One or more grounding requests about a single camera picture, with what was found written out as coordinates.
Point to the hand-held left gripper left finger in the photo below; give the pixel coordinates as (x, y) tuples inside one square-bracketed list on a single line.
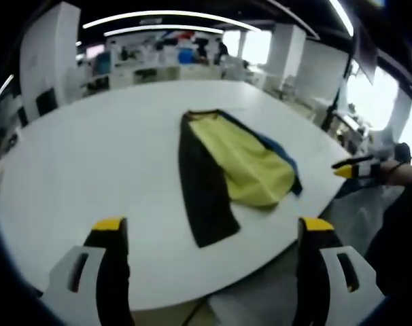
[(111, 271)]

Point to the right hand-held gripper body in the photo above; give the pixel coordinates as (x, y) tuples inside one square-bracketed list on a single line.
[(376, 171)]

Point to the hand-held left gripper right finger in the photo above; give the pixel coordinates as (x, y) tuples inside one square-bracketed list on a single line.
[(311, 271)]

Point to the yellow garment with dark sleeves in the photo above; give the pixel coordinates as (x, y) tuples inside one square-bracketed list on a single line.
[(246, 163)]

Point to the person's dark clothing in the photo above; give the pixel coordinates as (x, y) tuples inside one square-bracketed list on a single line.
[(403, 237)]

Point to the black cabinet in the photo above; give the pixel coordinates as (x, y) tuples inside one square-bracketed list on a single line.
[(47, 102)]

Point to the blue bin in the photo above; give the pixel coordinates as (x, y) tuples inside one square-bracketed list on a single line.
[(186, 55)]

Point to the white cabinet row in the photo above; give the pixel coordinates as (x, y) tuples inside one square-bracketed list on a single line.
[(158, 73)]

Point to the white square pillar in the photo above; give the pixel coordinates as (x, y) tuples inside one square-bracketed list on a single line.
[(49, 51)]

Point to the long curved ceiling light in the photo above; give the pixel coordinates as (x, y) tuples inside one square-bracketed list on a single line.
[(172, 15)]

